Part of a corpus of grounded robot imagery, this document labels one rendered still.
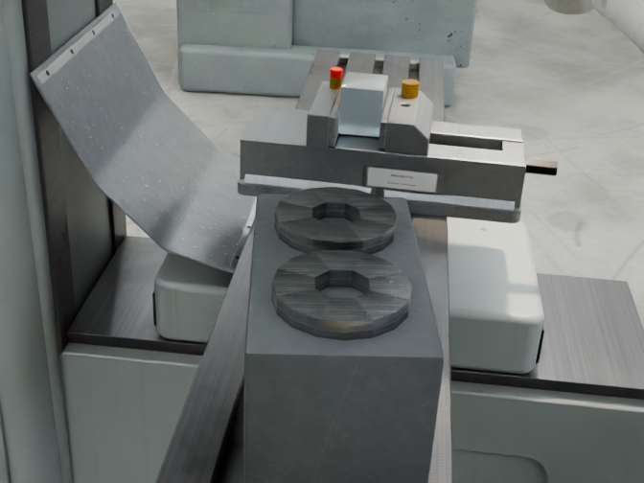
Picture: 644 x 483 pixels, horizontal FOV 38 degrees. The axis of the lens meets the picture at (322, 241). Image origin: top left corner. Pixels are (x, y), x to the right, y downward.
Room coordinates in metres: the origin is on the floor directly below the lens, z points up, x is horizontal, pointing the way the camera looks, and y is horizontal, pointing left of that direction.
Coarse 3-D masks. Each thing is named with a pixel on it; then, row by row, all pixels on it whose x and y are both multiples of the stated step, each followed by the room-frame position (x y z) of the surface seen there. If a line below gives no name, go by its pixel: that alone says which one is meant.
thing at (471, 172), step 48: (336, 96) 1.12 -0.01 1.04; (288, 144) 1.06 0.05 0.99; (336, 144) 1.06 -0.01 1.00; (432, 144) 1.08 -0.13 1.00; (480, 144) 1.11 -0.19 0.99; (240, 192) 1.05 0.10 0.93; (288, 192) 1.04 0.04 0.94; (384, 192) 1.04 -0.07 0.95; (432, 192) 1.04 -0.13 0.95; (480, 192) 1.03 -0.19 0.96
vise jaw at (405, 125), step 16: (400, 96) 1.13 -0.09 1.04; (384, 112) 1.07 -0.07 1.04; (400, 112) 1.08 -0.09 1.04; (416, 112) 1.08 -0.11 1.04; (432, 112) 1.13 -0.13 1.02; (384, 128) 1.04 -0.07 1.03; (400, 128) 1.04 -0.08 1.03; (416, 128) 1.04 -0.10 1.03; (384, 144) 1.04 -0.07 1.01; (400, 144) 1.04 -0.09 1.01; (416, 144) 1.04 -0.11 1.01
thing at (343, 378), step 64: (320, 192) 0.65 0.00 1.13; (256, 256) 0.57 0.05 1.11; (320, 256) 0.55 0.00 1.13; (384, 256) 0.58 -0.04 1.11; (256, 320) 0.49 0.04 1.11; (320, 320) 0.48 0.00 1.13; (384, 320) 0.48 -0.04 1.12; (256, 384) 0.46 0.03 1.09; (320, 384) 0.46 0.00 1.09; (384, 384) 0.46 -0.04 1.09; (256, 448) 0.46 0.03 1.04; (320, 448) 0.46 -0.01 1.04; (384, 448) 0.46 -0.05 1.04
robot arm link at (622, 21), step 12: (612, 0) 0.92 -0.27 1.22; (624, 0) 0.91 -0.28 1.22; (636, 0) 0.90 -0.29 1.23; (612, 12) 0.92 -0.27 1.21; (624, 12) 0.91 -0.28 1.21; (636, 12) 0.89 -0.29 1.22; (612, 24) 0.93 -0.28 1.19; (624, 24) 0.91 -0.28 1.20; (636, 24) 0.89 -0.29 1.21; (636, 36) 0.89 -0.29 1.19
